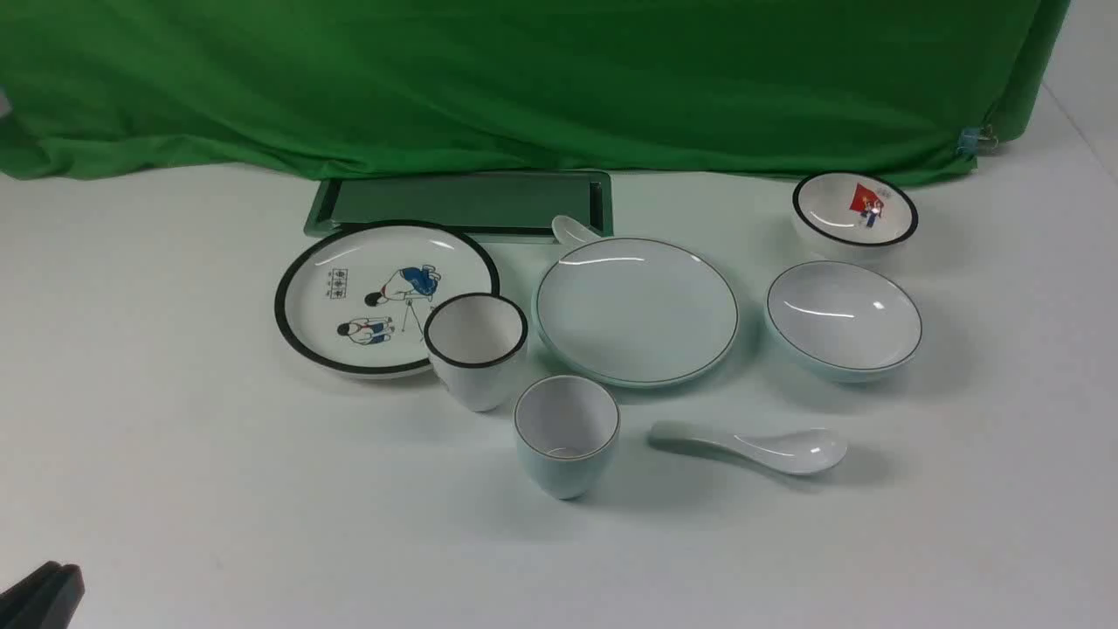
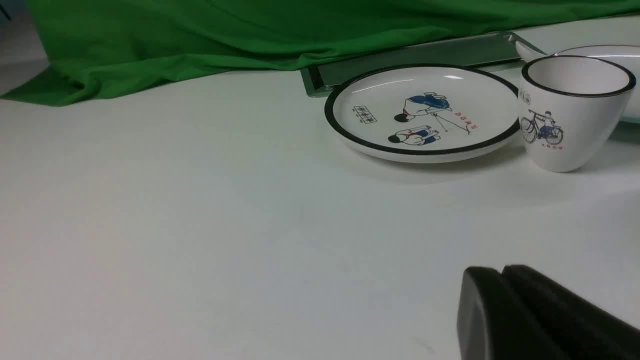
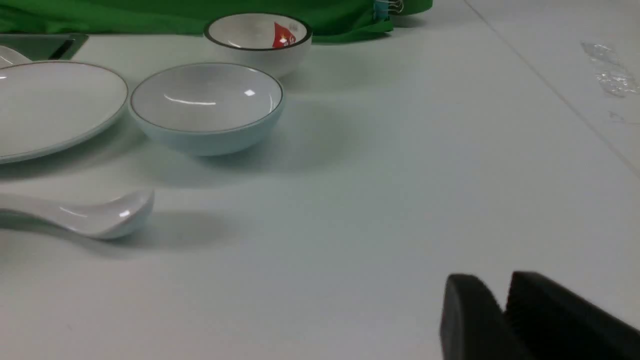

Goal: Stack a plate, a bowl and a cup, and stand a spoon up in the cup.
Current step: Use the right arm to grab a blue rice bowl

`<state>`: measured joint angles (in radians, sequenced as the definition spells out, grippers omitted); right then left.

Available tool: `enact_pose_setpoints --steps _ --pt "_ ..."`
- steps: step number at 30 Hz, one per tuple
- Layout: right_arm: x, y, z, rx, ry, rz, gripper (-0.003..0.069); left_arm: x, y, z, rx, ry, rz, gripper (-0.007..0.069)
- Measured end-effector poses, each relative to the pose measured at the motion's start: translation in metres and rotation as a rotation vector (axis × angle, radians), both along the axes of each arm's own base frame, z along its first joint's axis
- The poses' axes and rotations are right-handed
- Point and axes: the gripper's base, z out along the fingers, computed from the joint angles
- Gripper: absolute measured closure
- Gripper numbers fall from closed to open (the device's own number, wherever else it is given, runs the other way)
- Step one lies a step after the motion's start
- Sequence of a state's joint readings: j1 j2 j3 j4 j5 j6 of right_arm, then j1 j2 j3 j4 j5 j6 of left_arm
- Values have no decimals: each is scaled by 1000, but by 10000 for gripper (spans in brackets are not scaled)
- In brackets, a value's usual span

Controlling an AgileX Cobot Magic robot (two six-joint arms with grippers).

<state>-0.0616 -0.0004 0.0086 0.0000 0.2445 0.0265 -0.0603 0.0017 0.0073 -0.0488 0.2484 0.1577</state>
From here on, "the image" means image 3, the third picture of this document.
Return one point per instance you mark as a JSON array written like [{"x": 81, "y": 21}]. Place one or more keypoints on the pale blue round plate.
[{"x": 50, "y": 106}]

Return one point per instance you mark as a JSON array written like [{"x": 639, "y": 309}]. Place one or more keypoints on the pale blue shallow bowl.
[{"x": 207, "y": 109}]

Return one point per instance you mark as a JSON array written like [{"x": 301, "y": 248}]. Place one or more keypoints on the green backdrop cloth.
[{"x": 332, "y": 21}]

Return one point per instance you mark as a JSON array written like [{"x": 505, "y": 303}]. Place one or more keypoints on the white bowl with red picture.
[{"x": 270, "y": 42}]

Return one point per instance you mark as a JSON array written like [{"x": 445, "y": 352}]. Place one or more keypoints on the clear tape on table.
[{"x": 613, "y": 77}]

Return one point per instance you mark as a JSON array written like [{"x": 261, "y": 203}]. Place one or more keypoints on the green rectangular tray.
[{"x": 45, "y": 46}]

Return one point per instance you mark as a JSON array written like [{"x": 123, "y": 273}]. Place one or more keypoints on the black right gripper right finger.
[{"x": 555, "y": 323}]

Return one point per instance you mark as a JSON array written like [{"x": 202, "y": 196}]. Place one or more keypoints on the pale blue ceramic spoon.
[{"x": 114, "y": 219}]

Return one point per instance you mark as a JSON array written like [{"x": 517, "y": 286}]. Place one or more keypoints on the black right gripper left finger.
[{"x": 472, "y": 325}]

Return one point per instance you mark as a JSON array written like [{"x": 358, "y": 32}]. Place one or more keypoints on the blue binder clip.
[{"x": 383, "y": 9}]

